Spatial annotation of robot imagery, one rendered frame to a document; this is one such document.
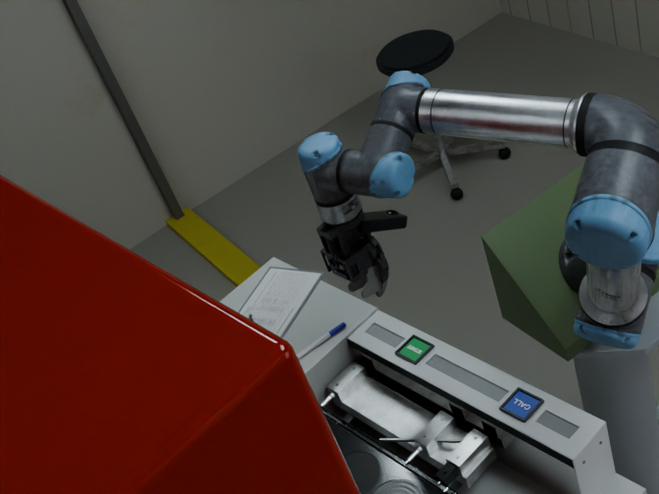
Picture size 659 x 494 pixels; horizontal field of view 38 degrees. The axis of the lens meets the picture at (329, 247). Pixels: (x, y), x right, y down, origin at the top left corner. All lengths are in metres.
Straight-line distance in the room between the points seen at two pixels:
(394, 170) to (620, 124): 0.35
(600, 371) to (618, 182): 0.82
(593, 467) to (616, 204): 0.53
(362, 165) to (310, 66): 2.93
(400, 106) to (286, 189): 2.68
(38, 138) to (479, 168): 1.79
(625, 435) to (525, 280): 0.51
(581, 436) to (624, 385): 0.51
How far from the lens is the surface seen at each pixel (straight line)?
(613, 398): 2.17
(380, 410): 1.88
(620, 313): 1.70
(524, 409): 1.70
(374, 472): 1.77
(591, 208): 1.35
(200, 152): 4.29
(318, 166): 1.56
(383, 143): 1.54
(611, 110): 1.43
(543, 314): 1.93
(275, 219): 4.07
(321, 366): 1.91
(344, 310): 1.98
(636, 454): 2.33
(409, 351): 1.85
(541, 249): 1.96
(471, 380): 1.78
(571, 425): 1.67
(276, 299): 2.08
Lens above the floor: 2.25
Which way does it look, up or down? 36 degrees down
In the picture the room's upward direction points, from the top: 21 degrees counter-clockwise
